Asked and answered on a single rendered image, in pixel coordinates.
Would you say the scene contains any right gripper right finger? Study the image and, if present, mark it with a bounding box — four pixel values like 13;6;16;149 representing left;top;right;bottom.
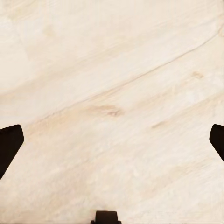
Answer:
209;124;224;162

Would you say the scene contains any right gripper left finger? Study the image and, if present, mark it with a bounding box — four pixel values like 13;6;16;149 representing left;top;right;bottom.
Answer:
0;124;24;180

